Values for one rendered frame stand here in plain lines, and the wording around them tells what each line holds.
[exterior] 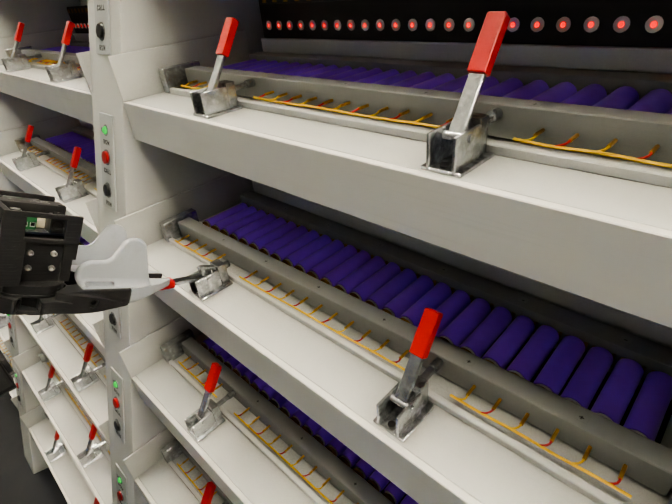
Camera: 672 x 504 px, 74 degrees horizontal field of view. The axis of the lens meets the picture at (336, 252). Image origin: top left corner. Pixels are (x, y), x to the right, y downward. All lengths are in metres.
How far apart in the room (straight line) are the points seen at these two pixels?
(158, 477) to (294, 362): 0.48
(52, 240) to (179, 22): 0.34
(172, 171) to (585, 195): 0.51
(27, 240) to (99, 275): 0.07
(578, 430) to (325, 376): 0.19
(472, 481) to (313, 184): 0.23
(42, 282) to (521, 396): 0.37
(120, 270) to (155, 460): 0.48
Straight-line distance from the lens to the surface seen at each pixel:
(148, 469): 0.86
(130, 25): 0.61
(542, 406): 0.35
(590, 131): 0.31
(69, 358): 1.15
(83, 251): 0.47
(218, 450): 0.60
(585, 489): 0.35
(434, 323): 0.33
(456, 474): 0.34
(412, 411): 0.35
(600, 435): 0.35
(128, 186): 0.62
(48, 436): 1.56
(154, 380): 0.72
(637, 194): 0.27
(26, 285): 0.41
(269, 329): 0.45
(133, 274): 0.45
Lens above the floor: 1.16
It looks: 19 degrees down
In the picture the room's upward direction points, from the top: 8 degrees clockwise
